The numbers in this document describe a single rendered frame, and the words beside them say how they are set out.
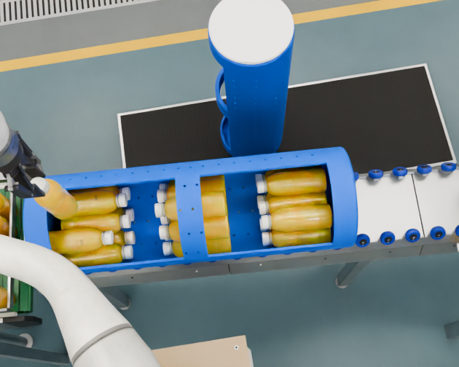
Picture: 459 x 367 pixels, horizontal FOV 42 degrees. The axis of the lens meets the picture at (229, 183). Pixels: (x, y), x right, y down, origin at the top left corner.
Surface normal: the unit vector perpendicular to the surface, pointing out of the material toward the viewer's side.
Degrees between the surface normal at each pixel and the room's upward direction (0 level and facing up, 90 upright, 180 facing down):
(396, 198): 0
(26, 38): 0
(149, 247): 27
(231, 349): 5
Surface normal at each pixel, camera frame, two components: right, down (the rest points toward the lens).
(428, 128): -0.04, -0.33
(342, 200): 0.00, 0.02
